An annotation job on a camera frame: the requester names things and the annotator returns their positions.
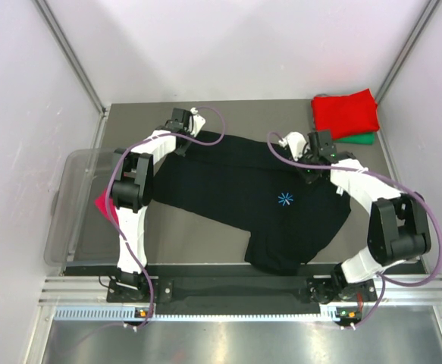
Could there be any folded red t shirt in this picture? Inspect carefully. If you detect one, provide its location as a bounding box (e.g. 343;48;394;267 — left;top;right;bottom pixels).
311;89;380;140

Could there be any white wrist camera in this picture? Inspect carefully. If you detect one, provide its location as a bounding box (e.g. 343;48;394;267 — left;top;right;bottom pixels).
278;132;309;162
189;108;206;137

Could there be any clear plastic bin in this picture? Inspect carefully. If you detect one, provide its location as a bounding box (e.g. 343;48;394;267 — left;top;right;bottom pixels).
44;148;120;268

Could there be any magenta t shirt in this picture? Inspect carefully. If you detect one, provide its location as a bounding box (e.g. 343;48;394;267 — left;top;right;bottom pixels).
94;189;119;227

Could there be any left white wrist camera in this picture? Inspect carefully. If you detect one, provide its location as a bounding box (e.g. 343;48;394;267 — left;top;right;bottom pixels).
189;108;206;137

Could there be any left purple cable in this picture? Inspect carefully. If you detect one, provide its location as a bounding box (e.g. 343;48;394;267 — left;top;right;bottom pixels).
105;105;227;329

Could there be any slotted grey cable duct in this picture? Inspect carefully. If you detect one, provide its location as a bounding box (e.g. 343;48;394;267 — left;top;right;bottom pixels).
53;301;362;323

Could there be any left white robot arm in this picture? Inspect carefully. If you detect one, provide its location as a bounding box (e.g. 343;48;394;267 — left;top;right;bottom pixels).
105;108;205;301

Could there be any black t shirt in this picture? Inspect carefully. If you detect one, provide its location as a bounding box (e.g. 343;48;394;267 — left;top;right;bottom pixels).
153;131;351;275

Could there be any folded green t shirt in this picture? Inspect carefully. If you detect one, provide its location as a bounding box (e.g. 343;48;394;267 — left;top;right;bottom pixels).
336;132;375;146

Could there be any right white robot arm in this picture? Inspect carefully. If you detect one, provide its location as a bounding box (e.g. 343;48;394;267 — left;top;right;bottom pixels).
288;130;431;303

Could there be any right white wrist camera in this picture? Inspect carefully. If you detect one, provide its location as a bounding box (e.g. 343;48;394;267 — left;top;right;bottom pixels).
278;132;309;162

